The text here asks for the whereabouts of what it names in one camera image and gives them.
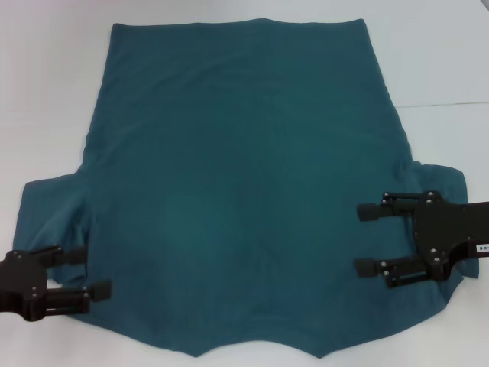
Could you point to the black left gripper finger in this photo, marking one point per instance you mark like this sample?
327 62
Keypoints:
70 256
76 298

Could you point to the blue t-shirt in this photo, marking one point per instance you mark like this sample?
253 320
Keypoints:
244 160

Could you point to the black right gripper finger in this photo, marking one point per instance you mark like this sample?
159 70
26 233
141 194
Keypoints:
389 208
397 269

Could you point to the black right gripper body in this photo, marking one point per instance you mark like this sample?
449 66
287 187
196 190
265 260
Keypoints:
447 233

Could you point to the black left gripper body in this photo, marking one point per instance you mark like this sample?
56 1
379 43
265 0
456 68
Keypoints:
21 279

